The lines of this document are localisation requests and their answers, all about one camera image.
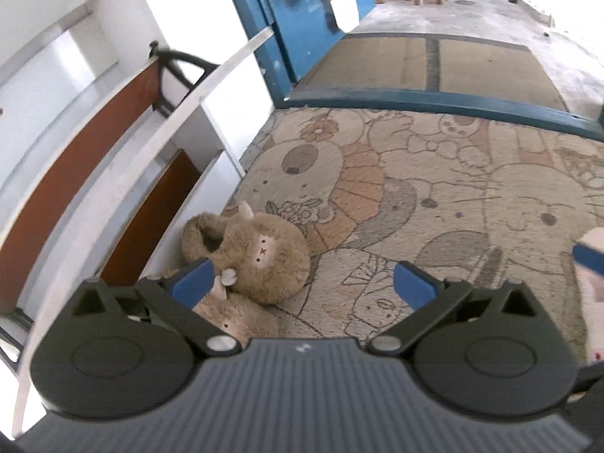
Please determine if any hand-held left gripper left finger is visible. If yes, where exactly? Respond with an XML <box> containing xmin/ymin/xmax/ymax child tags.
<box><xmin>71</xmin><ymin>255</ymin><xmax>235</xmax><ymax>357</ymax></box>

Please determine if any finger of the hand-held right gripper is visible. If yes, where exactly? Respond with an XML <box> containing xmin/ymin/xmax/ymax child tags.
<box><xmin>572</xmin><ymin>240</ymin><xmax>604</xmax><ymax>290</ymax></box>

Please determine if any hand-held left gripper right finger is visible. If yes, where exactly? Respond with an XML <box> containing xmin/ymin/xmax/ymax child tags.
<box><xmin>369</xmin><ymin>259</ymin><xmax>539</xmax><ymax>357</ymax></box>

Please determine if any pink fluffy slipper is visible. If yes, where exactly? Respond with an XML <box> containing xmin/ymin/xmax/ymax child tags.
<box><xmin>573</xmin><ymin>226</ymin><xmax>604</xmax><ymax>364</ymax></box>

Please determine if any brown plush animal slipper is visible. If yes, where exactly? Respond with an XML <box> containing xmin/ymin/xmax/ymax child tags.
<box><xmin>160</xmin><ymin>269</ymin><xmax>280</xmax><ymax>347</ymax></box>
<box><xmin>182</xmin><ymin>200</ymin><xmax>312</xmax><ymax>305</ymax></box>

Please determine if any white shoe cabinet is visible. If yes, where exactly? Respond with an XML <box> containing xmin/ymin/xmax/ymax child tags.
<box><xmin>0</xmin><ymin>0</ymin><xmax>279</xmax><ymax>437</ymax></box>

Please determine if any printed cartoon doormat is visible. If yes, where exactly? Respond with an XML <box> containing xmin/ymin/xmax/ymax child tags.
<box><xmin>222</xmin><ymin>106</ymin><xmax>604</xmax><ymax>366</ymax></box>

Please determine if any brown ribbed outdoor mat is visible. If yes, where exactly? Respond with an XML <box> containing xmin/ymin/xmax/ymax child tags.
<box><xmin>293</xmin><ymin>33</ymin><xmax>569</xmax><ymax>111</ymax></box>

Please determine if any blue open door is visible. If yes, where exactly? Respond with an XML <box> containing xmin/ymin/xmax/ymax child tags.
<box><xmin>264</xmin><ymin>0</ymin><xmax>378</xmax><ymax>76</ymax></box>

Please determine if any black metal shelf bracket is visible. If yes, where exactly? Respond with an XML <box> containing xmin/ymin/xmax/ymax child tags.
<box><xmin>0</xmin><ymin>309</ymin><xmax>35</xmax><ymax>376</ymax></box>
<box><xmin>148</xmin><ymin>42</ymin><xmax>222</xmax><ymax>116</ymax></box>

